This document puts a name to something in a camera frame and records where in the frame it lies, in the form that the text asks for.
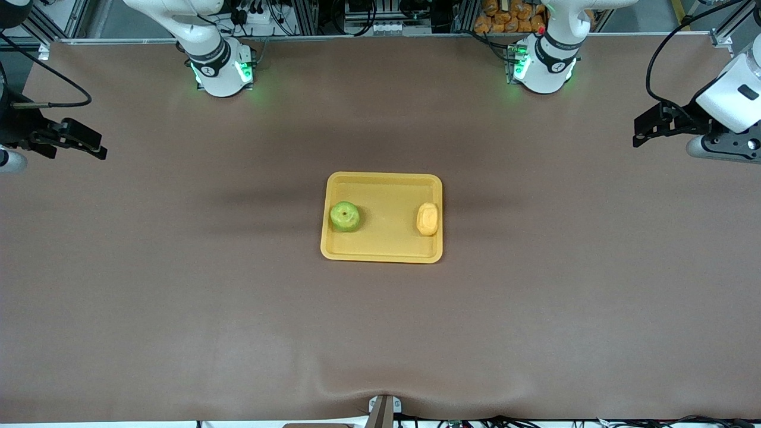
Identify green apple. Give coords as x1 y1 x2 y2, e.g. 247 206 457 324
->
330 202 361 233

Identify yellow plastic tray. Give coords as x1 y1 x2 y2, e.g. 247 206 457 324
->
320 172 444 264

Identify orange bagged items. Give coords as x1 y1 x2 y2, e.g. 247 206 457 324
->
474 0 549 34

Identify white power strip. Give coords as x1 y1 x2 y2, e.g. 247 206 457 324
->
234 8 278 37

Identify brown table mat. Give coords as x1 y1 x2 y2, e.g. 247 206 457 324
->
0 34 761 424

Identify metal table clamp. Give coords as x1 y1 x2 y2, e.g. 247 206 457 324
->
367 394 402 428

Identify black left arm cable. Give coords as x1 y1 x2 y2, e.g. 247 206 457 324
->
646 0 745 117

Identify aluminium table edge rail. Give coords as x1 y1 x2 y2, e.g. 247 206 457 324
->
58 34 714 45

